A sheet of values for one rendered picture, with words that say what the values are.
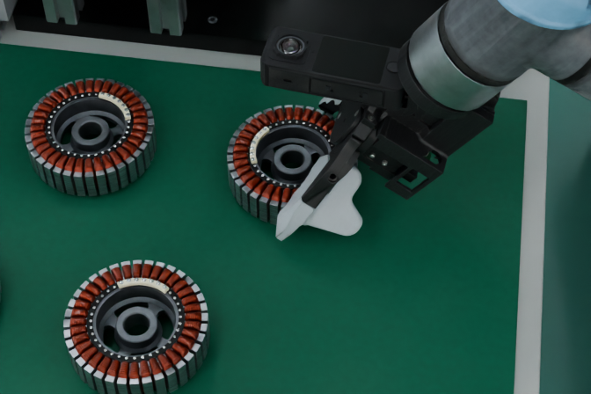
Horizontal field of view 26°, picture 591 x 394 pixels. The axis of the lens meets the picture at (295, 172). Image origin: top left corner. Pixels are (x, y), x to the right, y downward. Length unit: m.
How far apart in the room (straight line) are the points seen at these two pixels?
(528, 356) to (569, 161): 1.11
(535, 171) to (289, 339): 0.27
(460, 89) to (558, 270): 1.10
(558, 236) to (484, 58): 1.16
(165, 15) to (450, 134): 0.33
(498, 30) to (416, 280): 0.27
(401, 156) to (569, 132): 1.19
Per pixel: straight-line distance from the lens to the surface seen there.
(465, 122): 0.98
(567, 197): 2.09
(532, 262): 1.09
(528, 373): 1.03
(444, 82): 0.92
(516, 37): 0.88
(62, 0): 1.21
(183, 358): 0.99
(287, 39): 1.00
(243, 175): 1.08
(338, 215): 1.04
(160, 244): 1.08
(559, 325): 1.95
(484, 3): 0.88
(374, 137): 1.00
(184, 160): 1.14
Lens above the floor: 1.64
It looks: 52 degrees down
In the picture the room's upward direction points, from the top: straight up
